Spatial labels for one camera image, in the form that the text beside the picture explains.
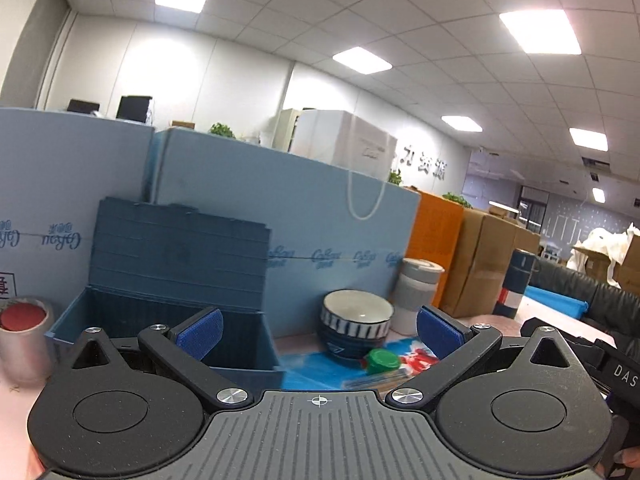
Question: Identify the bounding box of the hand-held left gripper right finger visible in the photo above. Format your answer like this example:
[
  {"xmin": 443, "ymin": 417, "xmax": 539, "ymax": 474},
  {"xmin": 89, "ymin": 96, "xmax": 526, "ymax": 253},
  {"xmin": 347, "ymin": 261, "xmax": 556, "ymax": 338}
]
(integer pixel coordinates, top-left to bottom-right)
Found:
[{"xmin": 387, "ymin": 306, "xmax": 583, "ymax": 408}]

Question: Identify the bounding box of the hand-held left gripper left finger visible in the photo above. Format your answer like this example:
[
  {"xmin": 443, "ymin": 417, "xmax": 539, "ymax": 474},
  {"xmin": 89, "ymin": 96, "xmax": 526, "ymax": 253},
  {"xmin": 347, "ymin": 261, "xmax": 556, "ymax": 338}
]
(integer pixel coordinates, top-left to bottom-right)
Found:
[{"xmin": 60, "ymin": 306, "xmax": 255, "ymax": 408}]

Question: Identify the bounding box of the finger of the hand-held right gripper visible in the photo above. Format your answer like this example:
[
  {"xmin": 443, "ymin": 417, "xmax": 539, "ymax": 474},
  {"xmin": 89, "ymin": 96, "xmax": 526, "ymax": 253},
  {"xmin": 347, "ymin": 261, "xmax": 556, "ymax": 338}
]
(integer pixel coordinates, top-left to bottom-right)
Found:
[{"xmin": 520, "ymin": 316, "xmax": 601, "ymax": 361}]

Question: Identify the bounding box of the blue plastic storage box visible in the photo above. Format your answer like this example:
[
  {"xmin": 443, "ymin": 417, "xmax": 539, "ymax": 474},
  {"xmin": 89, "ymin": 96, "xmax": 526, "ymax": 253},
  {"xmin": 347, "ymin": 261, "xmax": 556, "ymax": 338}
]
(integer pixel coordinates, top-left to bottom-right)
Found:
[{"xmin": 45, "ymin": 196, "xmax": 286, "ymax": 391}]

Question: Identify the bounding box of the striped ceramic bowl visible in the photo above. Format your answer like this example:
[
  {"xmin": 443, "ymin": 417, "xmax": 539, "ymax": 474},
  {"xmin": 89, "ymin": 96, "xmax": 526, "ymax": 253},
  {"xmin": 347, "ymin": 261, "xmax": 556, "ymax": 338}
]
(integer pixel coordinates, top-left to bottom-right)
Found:
[{"xmin": 320, "ymin": 290, "xmax": 395, "ymax": 359}]

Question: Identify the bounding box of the light blue folded board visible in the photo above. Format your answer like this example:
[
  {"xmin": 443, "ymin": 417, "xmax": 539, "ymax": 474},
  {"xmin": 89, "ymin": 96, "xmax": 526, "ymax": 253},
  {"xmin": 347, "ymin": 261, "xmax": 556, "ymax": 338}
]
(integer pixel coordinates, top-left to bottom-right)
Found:
[{"xmin": 522, "ymin": 286, "xmax": 588, "ymax": 318}]

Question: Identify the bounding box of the white and grey tumbler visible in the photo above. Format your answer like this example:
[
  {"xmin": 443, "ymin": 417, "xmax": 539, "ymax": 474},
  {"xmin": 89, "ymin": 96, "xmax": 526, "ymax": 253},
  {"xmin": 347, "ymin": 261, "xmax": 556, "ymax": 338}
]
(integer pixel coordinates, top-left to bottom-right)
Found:
[{"xmin": 391, "ymin": 257, "xmax": 445, "ymax": 336}]

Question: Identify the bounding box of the dark blue thermos bottle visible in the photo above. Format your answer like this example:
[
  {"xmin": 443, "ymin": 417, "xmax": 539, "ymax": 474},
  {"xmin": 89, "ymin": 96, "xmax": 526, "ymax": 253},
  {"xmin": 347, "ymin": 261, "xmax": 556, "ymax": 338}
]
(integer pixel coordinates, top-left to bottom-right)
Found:
[{"xmin": 495, "ymin": 249, "xmax": 538, "ymax": 318}]

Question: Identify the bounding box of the green bottle cap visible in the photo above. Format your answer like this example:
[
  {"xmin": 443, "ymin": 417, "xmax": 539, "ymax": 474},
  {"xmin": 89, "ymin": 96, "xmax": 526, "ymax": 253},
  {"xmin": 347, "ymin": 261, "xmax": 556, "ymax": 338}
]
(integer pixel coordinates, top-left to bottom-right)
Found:
[{"xmin": 344, "ymin": 349, "xmax": 410, "ymax": 390}]

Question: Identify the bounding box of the black sofa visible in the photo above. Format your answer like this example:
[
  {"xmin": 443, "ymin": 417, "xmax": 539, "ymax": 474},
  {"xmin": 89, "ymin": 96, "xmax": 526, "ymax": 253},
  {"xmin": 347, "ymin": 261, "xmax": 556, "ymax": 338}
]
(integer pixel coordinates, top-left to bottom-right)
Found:
[{"xmin": 527, "ymin": 262, "xmax": 640, "ymax": 333}]

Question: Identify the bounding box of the open brown cardboard box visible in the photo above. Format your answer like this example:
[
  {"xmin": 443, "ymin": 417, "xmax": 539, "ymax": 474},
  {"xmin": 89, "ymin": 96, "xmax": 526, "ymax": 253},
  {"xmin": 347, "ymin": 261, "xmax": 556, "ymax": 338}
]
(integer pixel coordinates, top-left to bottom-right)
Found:
[{"xmin": 582, "ymin": 247, "xmax": 640, "ymax": 291}]

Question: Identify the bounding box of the orange carton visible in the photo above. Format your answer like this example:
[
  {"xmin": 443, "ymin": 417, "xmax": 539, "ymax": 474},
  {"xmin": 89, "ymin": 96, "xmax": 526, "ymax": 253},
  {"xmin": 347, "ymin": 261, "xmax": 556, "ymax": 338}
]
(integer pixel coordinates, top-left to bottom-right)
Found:
[{"xmin": 406, "ymin": 189, "xmax": 466, "ymax": 311}]

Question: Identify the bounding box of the white plastic wrap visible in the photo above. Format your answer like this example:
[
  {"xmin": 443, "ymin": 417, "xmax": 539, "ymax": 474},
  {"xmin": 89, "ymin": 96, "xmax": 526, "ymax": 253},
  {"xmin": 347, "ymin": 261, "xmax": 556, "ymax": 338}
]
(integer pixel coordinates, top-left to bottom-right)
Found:
[{"xmin": 572, "ymin": 225, "xmax": 640, "ymax": 286}]

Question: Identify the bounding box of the silver can with red lid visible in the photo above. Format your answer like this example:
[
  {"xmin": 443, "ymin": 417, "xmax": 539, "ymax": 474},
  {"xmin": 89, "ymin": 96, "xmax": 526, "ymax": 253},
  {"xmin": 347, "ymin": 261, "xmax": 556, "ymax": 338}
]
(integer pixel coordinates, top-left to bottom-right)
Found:
[{"xmin": 0, "ymin": 296, "xmax": 56, "ymax": 386}]

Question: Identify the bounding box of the large light blue carton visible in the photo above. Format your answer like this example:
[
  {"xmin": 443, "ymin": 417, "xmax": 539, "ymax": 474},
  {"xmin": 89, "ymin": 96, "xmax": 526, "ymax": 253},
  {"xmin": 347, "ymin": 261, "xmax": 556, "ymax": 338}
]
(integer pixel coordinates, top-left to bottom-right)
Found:
[{"xmin": 0, "ymin": 106, "xmax": 156, "ymax": 311}]

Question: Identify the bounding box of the white carton with rope handle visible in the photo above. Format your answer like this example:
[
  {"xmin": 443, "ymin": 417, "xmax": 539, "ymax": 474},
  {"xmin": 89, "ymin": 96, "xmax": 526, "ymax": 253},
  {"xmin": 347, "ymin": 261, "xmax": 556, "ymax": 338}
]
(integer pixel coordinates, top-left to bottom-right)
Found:
[{"xmin": 290, "ymin": 109, "xmax": 398, "ymax": 221}]

